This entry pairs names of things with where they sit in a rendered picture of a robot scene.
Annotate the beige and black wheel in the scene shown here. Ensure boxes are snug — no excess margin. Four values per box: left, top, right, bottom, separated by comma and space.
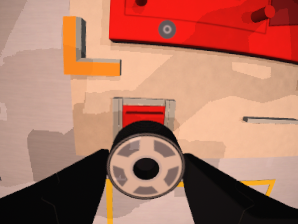
106, 120, 185, 198

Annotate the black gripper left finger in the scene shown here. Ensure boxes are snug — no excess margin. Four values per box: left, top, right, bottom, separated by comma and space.
0, 149, 109, 224

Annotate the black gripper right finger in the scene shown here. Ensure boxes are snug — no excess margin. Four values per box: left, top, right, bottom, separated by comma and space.
182, 153, 298, 224

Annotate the orange rectangular outline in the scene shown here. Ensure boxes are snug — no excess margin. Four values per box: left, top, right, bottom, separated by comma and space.
106, 179, 275, 224

